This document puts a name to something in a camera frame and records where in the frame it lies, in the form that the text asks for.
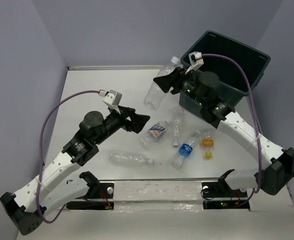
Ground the red blue label bottle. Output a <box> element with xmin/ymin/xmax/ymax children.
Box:
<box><xmin>139</xmin><ymin>120</ymin><xmax>169</xmax><ymax>150</ymax></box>

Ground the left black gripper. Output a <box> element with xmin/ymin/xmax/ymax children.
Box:
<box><xmin>94</xmin><ymin>104</ymin><xmax>150</xmax><ymax>145</ymax></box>

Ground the dark green plastic bin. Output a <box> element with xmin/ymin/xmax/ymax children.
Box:
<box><xmin>180</xmin><ymin>30</ymin><xmax>271</xmax><ymax>107</ymax></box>

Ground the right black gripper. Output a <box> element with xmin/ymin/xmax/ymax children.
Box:
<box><xmin>154</xmin><ymin>66</ymin><xmax>207</xmax><ymax>108</ymax></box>

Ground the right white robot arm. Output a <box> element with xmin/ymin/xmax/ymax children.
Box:
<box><xmin>153</xmin><ymin>67</ymin><xmax>294</xmax><ymax>196</ymax></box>

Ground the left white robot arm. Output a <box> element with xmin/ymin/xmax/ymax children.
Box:
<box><xmin>0</xmin><ymin>106</ymin><xmax>150</xmax><ymax>236</ymax></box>

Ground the large clear bottle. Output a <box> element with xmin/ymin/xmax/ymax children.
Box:
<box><xmin>108</xmin><ymin>150</ymin><xmax>155</xmax><ymax>168</ymax></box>

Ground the small yellow cap bottle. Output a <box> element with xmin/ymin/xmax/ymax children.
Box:
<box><xmin>200</xmin><ymin>128</ymin><xmax>214</xmax><ymax>160</ymax></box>

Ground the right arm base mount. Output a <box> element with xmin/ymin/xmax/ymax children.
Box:
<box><xmin>200</xmin><ymin>181</ymin><xmax>250</xmax><ymax>210</ymax></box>

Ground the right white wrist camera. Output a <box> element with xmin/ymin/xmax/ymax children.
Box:
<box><xmin>185</xmin><ymin>51</ymin><xmax>204</xmax><ymax>74</ymax></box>

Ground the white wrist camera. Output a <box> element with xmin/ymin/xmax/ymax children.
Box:
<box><xmin>103</xmin><ymin>90</ymin><xmax>123</xmax><ymax>113</ymax></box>
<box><xmin>185</xmin><ymin>51</ymin><xmax>204</xmax><ymax>74</ymax></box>

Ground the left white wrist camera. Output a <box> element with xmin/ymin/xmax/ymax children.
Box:
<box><xmin>103</xmin><ymin>90</ymin><xmax>123</xmax><ymax>113</ymax></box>

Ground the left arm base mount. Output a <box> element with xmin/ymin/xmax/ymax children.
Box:
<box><xmin>66</xmin><ymin>181</ymin><xmax>115</xmax><ymax>211</ymax></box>

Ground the clear bottle blue cap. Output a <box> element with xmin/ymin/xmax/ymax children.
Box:
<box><xmin>170</xmin><ymin>106</ymin><xmax>185</xmax><ymax>148</ymax></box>

